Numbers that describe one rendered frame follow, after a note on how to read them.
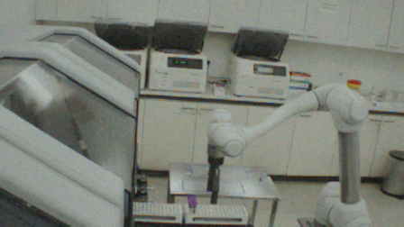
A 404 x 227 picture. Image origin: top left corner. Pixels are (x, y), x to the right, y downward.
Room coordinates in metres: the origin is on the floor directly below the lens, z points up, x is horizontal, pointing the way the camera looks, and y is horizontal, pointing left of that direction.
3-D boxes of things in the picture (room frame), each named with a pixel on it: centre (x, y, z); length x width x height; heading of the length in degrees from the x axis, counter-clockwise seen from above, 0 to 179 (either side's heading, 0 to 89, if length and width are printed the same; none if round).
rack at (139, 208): (1.83, 0.18, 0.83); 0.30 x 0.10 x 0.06; 98
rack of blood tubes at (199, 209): (1.87, -0.13, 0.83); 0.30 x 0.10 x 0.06; 98
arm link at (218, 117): (1.85, -0.10, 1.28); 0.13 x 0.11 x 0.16; 13
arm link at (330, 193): (2.05, -0.76, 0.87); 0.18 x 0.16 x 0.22; 14
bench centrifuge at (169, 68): (4.44, 0.28, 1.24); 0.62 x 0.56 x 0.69; 8
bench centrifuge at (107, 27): (4.36, 0.86, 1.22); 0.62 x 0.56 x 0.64; 6
